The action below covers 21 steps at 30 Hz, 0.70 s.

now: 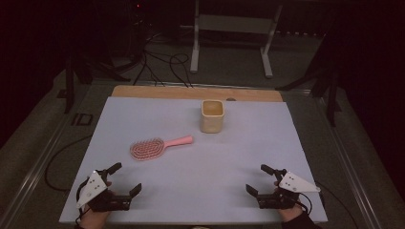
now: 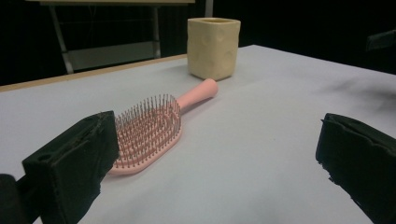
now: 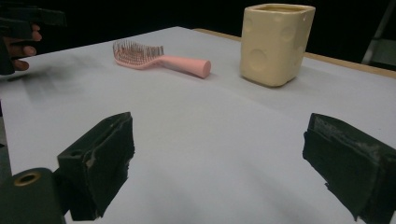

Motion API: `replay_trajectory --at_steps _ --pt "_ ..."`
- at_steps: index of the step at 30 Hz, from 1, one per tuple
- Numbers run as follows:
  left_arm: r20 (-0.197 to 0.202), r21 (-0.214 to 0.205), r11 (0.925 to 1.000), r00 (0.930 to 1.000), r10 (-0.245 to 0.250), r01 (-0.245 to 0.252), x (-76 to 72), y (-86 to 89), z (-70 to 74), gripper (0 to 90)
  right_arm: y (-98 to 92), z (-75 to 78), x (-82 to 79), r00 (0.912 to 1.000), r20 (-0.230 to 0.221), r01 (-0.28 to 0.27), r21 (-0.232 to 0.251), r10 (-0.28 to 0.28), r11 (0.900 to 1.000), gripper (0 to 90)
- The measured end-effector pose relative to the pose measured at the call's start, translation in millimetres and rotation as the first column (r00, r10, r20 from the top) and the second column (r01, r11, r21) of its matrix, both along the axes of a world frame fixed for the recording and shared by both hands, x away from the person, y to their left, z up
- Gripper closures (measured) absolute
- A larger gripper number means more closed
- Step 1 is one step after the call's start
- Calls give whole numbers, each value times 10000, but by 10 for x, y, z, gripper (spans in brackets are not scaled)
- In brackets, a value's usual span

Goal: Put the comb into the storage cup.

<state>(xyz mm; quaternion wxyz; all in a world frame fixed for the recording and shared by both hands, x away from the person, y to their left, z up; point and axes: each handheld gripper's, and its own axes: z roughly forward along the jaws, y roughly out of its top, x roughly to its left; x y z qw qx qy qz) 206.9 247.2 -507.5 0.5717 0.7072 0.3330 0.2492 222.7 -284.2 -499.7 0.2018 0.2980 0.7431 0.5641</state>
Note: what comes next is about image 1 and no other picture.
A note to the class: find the white metal stand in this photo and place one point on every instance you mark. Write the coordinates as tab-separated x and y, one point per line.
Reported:
235	24

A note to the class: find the small black floor frame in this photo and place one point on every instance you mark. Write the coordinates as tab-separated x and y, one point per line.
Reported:
82	119

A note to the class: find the beige square cup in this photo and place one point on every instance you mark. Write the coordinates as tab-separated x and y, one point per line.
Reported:
211	122

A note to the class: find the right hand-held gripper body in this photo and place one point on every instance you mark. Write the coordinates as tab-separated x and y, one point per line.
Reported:
277	201

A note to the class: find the metal floor rail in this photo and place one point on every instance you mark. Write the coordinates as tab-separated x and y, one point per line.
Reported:
350	168
35	168

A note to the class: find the person's left hand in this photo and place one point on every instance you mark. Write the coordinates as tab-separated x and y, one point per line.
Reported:
95	220

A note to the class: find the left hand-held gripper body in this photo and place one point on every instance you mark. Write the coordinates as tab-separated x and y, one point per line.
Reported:
110	203

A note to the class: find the person's right hand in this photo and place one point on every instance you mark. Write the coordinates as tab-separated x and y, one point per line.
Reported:
291	214

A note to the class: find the black stand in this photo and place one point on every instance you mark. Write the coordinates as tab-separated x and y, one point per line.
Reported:
69	86
331	89

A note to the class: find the wooden table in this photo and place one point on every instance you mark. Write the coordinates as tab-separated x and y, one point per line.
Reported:
178	93

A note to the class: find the pale blue table mat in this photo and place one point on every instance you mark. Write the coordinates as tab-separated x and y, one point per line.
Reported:
203	171

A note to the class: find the pink hairbrush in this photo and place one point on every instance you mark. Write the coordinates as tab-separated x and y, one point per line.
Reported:
148	149

